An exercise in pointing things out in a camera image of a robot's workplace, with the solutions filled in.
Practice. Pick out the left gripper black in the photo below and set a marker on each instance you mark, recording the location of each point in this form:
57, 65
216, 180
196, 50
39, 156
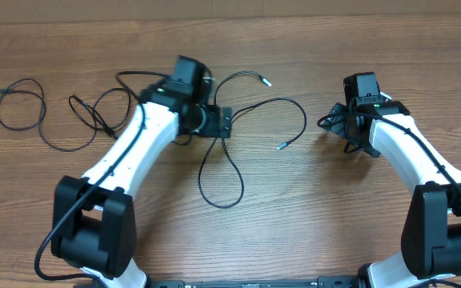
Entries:
222, 122

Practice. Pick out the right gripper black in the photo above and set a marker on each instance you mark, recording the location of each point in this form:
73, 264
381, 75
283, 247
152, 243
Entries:
338, 120

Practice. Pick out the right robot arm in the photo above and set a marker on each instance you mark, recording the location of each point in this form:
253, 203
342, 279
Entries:
430, 245

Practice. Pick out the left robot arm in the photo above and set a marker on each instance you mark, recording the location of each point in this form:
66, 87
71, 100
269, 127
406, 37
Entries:
93, 225

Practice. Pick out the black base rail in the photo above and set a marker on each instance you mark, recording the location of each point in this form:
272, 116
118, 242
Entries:
342, 281

